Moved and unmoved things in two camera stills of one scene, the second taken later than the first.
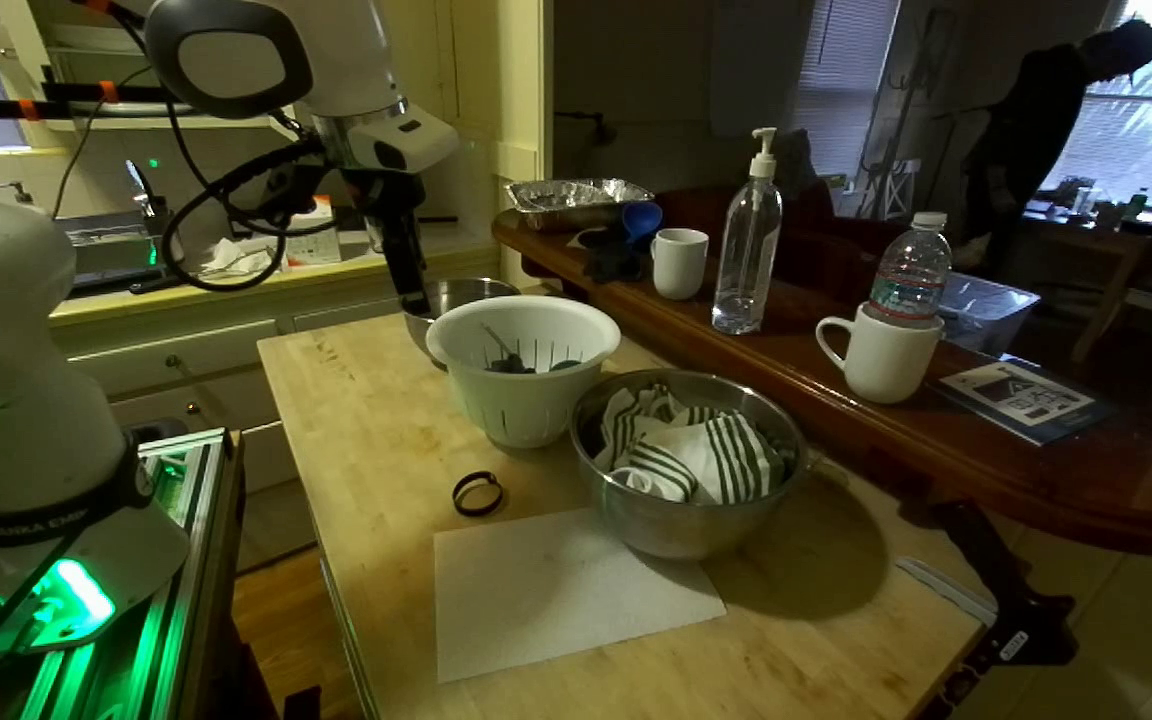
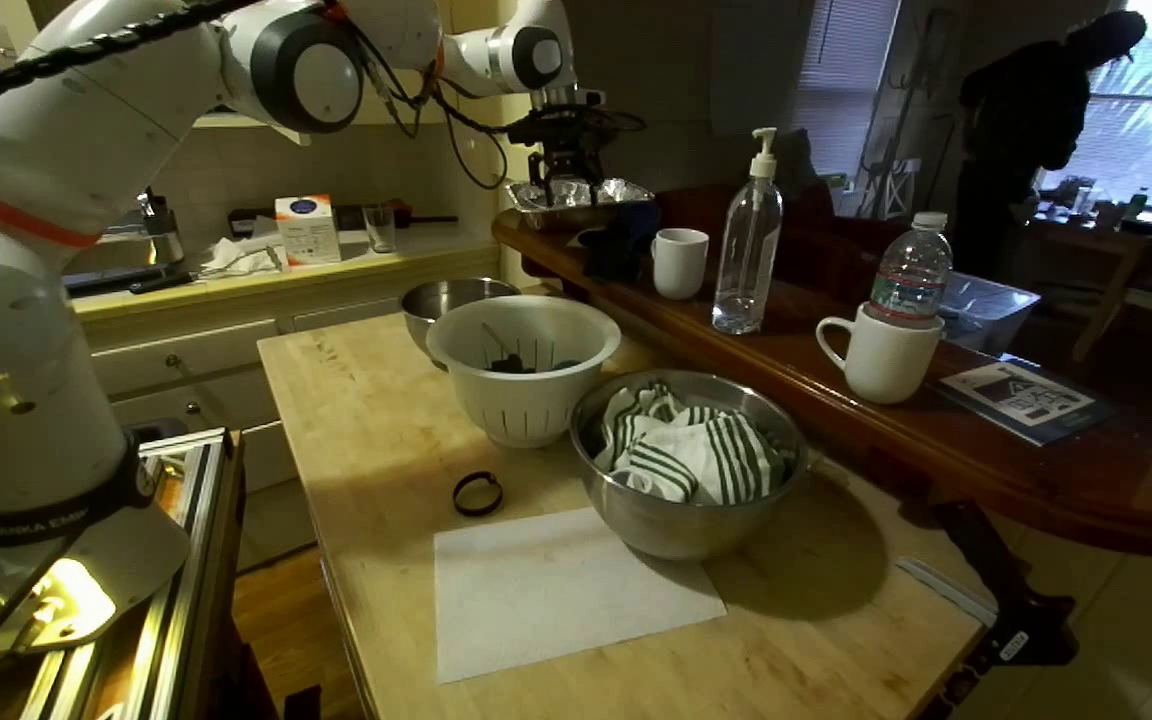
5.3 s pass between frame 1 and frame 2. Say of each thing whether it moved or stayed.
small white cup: stayed
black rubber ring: stayed
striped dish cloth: stayed
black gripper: moved
